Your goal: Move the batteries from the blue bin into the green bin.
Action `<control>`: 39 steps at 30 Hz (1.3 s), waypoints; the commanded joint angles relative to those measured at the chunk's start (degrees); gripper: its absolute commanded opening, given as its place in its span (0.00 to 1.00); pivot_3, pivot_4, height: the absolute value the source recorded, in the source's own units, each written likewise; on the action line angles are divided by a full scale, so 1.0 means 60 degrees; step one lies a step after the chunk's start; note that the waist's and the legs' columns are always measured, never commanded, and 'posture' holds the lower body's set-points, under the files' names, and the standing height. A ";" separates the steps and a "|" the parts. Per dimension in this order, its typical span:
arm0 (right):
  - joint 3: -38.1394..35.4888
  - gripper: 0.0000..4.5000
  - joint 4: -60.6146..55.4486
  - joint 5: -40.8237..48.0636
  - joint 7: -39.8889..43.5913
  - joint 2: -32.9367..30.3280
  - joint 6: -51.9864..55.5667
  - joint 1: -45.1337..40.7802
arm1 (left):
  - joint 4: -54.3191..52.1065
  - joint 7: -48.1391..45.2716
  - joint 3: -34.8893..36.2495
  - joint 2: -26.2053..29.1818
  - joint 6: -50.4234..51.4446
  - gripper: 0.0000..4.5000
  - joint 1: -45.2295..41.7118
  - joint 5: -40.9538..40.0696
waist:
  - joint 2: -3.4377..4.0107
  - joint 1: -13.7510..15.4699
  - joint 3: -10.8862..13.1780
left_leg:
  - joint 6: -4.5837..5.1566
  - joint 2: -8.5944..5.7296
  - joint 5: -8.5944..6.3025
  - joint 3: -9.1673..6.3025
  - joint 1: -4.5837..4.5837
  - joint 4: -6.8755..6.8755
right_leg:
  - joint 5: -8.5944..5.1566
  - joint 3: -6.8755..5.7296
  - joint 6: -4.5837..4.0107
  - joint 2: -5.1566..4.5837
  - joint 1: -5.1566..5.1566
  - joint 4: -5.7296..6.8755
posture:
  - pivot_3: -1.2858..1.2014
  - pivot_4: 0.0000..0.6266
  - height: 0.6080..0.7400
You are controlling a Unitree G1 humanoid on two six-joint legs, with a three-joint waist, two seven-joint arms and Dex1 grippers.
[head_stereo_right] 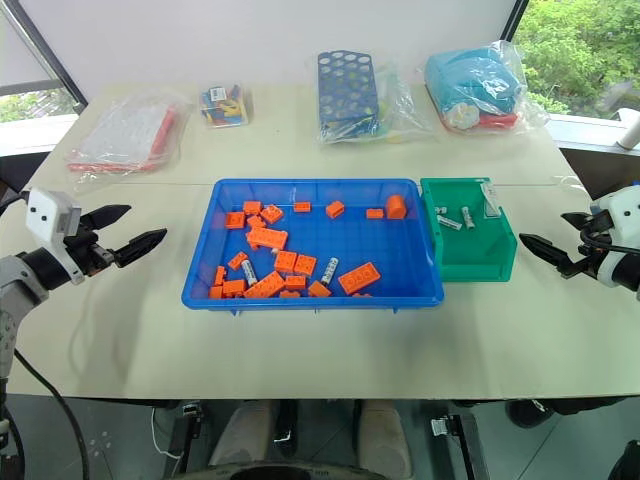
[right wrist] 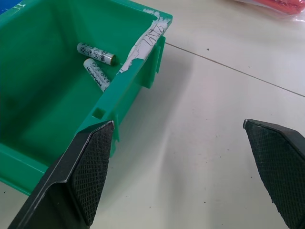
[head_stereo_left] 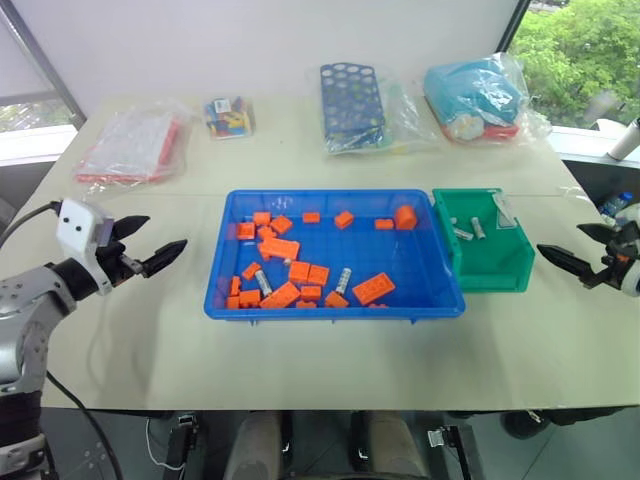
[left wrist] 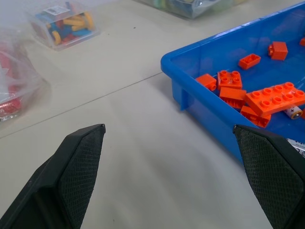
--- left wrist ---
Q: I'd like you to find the small orange two-stud brick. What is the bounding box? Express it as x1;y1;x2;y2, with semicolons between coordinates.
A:
195;73;217;91

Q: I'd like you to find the orange brick lying upside down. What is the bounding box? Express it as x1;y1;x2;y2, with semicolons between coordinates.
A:
238;53;262;70

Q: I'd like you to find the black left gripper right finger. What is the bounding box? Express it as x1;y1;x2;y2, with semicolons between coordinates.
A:
233;124;305;229

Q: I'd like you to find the clear bag with red contents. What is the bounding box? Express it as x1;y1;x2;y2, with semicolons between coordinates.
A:
0;30;50;124

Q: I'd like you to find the clear box of colourful bricks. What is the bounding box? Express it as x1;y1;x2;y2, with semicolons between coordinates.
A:
28;0;101;52

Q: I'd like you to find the blue plastic bin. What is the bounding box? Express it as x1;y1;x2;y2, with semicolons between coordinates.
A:
160;1;305;165

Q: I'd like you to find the white battery with gold cap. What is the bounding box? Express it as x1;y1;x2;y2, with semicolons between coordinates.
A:
283;104;304;120

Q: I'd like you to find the orange brick showing hollow underside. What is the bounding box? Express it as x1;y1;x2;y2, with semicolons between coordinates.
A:
219;86;247;110

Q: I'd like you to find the clear container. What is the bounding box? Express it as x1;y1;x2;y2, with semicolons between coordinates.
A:
137;0;246;20

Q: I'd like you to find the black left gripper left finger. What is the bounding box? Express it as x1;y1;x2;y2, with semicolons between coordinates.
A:
0;124;106;229

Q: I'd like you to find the long orange eight-stud brick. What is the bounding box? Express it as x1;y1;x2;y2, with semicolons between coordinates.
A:
245;82;305;114

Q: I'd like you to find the orange cube brick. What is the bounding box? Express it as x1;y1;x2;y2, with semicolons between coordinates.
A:
268;41;288;61

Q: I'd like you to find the orange brick under long brick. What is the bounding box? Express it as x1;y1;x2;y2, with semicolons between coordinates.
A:
240;105;272;128

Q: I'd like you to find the orange four-stud square brick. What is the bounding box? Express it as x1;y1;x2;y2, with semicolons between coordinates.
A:
217;70;243;90

